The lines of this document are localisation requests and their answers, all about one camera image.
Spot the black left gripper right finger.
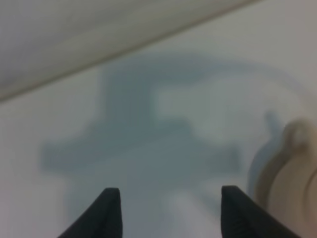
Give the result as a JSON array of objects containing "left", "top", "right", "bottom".
[{"left": 221, "top": 185, "right": 298, "bottom": 238}]

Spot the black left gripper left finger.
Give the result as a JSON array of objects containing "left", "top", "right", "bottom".
[{"left": 60, "top": 188, "right": 123, "bottom": 238}]

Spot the beige ceramic teapot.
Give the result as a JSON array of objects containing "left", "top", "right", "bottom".
[{"left": 254, "top": 119, "right": 317, "bottom": 238}]

